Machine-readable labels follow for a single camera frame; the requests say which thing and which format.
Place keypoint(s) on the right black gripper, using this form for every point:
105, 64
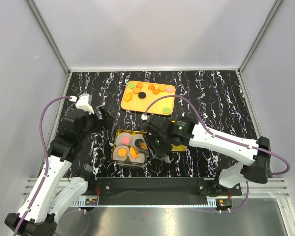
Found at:
156, 150

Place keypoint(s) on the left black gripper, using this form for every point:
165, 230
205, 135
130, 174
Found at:
106, 123

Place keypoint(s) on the orange fish cookie top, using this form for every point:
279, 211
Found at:
135, 151

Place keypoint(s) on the orange fish cookie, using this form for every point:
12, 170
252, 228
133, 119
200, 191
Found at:
135, 151
128, 97

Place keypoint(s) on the black round cookie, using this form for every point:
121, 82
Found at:
141, 95
138, 142

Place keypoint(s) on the pink round cookie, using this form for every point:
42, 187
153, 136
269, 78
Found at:
125, 140
169, 89

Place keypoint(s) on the orange round cookie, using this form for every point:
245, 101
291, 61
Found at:
136, 90
122, 152
162, 88

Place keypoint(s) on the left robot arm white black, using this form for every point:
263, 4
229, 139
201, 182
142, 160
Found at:
42, 210

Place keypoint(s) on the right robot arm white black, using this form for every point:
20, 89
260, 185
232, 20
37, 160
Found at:
252, 156

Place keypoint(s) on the white paper cup back left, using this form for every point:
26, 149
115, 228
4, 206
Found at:
119, 137

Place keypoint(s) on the white paper cup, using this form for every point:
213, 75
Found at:
115, 154
136, 136
136, 158
119, 137

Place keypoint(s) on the gold tin lid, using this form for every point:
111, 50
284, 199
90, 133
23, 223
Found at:
179, 147

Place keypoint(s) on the white paper cup front right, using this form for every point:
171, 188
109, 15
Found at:
136, 158

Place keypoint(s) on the white paper cup back right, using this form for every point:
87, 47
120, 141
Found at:
136, 136

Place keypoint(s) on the gold cookie tin box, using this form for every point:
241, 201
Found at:
129, 148

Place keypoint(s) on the green round cookie bottom right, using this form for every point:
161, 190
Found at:
166, 110

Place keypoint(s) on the green round cookie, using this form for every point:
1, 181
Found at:
166, 110
131, 85

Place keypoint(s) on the white paper cup front left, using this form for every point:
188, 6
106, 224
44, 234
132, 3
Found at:
115, 154

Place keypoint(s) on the orange plastic tray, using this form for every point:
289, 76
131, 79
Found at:
152, 103

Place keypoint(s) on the black round cookie on tray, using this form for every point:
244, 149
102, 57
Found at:
141, 95

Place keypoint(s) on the green round cookie top left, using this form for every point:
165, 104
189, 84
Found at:
131, 85

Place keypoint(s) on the orange scalloped cookie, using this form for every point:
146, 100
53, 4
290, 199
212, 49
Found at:
156, 91

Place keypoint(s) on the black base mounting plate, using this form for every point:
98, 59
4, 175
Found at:
194, 185

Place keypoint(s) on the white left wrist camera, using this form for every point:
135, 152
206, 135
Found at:
83, 102

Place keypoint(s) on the aluminium frame rail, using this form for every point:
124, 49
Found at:
275, 188

